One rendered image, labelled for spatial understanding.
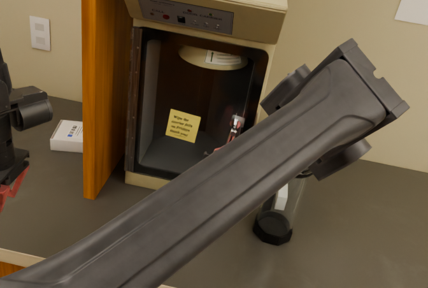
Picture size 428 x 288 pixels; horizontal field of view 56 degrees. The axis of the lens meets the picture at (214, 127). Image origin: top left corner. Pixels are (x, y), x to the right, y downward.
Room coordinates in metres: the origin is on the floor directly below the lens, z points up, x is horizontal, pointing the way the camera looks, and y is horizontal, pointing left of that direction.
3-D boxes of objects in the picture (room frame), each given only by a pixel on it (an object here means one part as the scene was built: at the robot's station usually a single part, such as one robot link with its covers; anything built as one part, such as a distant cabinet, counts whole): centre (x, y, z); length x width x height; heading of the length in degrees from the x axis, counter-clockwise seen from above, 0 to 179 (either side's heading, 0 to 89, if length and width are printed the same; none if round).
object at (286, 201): (0.80, -0.19, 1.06); 0.11 x 0.11 x 0.21
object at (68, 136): (1.05, 0.40, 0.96); 0.16 x 0.12 x 0.04; 98
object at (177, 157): (0.87, 0.06, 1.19); 0.30 x 0.01 x 0.40; 87
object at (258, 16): (0.82, 0.06, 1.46); 0.32 x 0.11 x 0.10; 87
